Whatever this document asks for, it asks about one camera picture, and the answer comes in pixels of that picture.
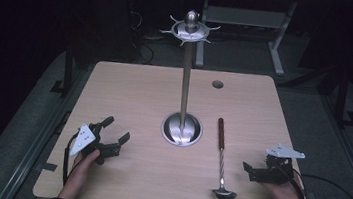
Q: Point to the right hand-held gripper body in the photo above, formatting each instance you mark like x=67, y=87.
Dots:
x=277, y=169

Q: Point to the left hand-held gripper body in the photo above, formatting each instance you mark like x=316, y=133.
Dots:
x=84, y=138

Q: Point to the metal utensil rack with hooks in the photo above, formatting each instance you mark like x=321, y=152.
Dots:
x=185, y=80

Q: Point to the person's left hand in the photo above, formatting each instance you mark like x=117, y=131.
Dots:
x=79, y=172

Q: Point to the black metal stand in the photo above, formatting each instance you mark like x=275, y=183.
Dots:
x=342, y=98
x=67, y=73

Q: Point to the white desk frame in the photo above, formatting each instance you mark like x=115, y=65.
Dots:
x=246, y=17

